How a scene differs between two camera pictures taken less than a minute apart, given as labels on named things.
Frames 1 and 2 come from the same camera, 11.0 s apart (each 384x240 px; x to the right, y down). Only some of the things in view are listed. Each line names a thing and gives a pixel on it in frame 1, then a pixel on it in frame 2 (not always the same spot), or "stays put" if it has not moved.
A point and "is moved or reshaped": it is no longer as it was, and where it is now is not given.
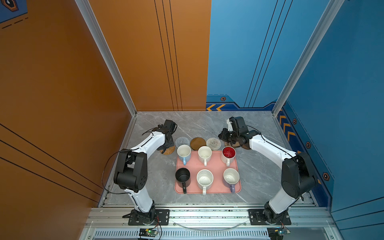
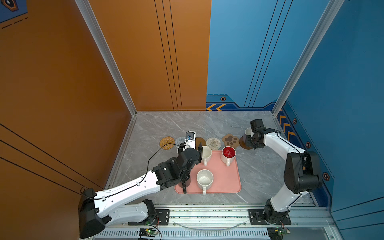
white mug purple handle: x=231 y=177 is moved or reshaped
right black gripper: x=223 y=134 → x=248 y=144
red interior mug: x=228 y=155 stays put
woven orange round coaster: x=168 y=150 is moved or reshaped
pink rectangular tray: x=217 y=167 stays put
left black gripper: x=171 y=144 → x=198 y=155
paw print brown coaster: x=236 y=144 stays put
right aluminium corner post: x=329 y=16 stays put
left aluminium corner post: x=108 y=55 stays put
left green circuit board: x=148 y=232 stays put
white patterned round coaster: x=213 y=143 stays put
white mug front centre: x=204 y=179 stays put
